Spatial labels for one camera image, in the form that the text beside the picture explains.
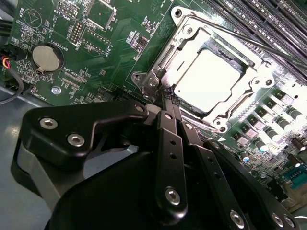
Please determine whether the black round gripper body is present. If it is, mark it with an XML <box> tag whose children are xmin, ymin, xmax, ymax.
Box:
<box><xmin>49</xmin><ymin>149</ymin><xmax>227</xmax><ymax>230</ymax></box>

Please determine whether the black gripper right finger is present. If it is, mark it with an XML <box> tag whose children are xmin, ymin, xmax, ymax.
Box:
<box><xmin>170</xmin><ymin>94</ymin><xmax>302</xmax><ymax>230</ymax></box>

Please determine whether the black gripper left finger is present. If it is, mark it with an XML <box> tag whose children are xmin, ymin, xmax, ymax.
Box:
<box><xmin>11</xmin><ymin>91</ymin><xmax>189</xmax><ymax>223</ymax></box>

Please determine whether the silver topped CPU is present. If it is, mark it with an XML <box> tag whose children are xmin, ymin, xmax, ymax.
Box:
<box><xmin>173</xmin><ymin>46</ymin><xmax>243</xmax><ymax>113</ymax></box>

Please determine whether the metal socket cover frame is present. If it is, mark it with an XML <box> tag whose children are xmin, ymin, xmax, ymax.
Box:
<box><xmin>153</xmin><ymin>19</ymin><xmax>275</xmax><ymax>120</ymax></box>

